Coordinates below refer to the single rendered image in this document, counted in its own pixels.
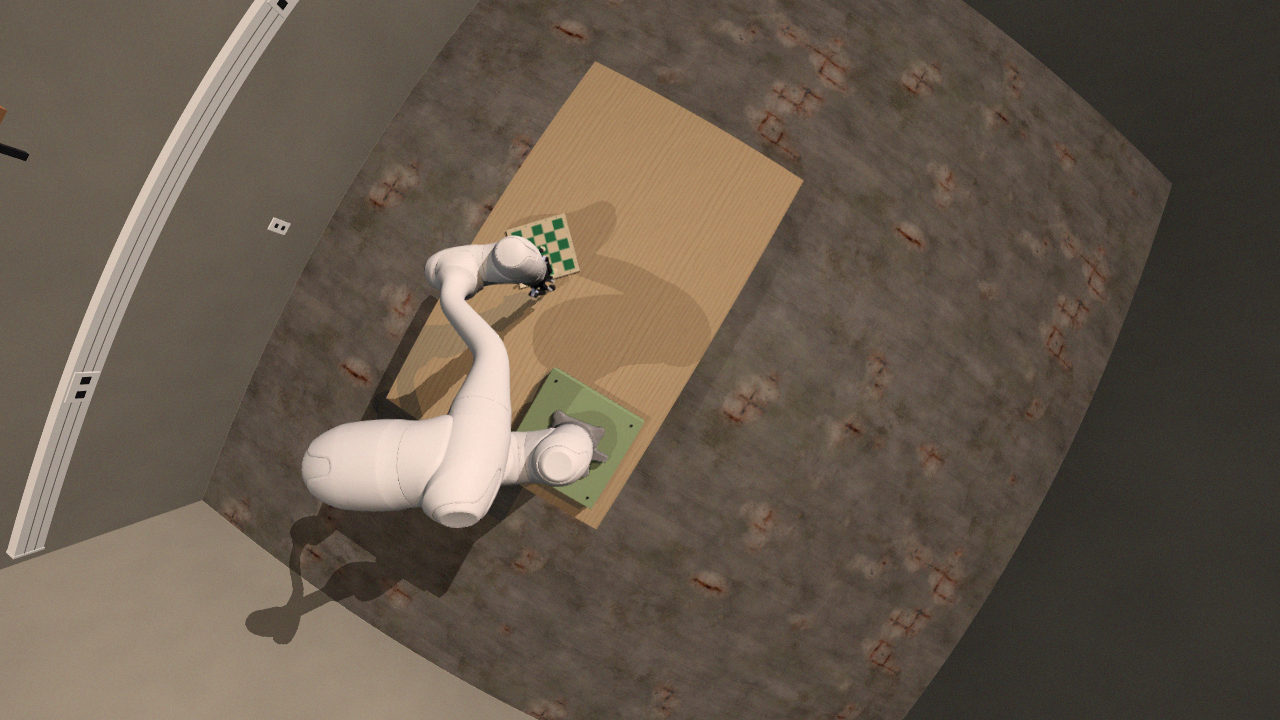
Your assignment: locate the green and cream chessboard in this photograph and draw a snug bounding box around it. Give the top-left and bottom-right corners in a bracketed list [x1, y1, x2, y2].
[507, 213, 580, 279]

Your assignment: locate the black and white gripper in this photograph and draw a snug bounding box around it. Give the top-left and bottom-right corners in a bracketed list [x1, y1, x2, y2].
[529, 255, 556, 299]

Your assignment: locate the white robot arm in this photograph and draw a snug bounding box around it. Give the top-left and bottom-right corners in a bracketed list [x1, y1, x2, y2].
[302, 236, 608, 528]

